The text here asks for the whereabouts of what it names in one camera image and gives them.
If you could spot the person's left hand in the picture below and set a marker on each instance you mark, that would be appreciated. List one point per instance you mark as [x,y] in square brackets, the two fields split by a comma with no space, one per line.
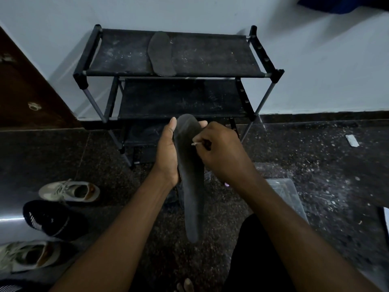
[165,155]

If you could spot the person's right hand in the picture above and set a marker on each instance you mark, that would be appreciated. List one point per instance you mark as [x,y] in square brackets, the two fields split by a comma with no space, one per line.
[226,152]

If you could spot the person's right fingers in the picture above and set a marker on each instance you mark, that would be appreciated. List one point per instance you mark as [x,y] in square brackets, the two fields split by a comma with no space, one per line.
[203,148]

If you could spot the person's left thumb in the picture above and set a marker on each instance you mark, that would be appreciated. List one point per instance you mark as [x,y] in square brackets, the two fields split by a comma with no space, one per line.
[172,126]

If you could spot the small white cotton swab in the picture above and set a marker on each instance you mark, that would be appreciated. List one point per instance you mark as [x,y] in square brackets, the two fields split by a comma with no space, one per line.
[196,144]

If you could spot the black shoe insole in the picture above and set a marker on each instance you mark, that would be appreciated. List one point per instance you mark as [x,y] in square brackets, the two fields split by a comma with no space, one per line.
[161,54]
[190,185]

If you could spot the person's left forearm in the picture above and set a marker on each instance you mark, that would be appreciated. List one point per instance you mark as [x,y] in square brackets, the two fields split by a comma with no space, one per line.
[121,240]

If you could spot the person's right forearm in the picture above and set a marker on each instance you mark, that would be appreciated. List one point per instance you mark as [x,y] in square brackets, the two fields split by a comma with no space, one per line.
[291,240]

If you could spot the black fabric shoe rack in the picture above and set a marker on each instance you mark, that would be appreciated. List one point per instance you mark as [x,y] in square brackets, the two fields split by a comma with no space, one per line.
[194,97]

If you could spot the clear plastic container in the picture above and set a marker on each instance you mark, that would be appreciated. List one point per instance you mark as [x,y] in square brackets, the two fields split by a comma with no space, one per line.
[288,197]

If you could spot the beige grey sneaker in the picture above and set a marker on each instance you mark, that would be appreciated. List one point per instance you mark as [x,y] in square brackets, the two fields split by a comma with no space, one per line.
[27,255]
[68,191]

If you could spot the person's black shorts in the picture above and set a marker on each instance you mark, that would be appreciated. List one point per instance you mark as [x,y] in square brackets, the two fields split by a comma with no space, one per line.
[255,261]

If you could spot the person's toes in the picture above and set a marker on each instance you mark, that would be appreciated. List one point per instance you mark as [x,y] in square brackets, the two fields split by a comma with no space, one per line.
[185,285]

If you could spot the metal door fitting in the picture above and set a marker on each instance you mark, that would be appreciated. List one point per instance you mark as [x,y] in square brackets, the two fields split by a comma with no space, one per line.
[33,106]

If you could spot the small white scrap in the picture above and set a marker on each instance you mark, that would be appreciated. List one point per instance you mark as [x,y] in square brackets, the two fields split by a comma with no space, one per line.
[352,140]

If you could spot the black white-striped sneaker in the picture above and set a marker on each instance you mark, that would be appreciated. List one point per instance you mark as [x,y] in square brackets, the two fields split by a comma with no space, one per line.
[51,218]

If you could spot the brown wooden door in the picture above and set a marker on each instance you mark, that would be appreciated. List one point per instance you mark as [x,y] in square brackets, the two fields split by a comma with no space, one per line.
[21,97]

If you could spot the black white flat object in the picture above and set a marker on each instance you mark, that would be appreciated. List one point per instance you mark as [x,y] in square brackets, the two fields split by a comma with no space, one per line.
[384,221]

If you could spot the dark blue cloth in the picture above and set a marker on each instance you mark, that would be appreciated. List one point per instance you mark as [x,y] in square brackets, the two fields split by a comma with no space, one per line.
[343,3]

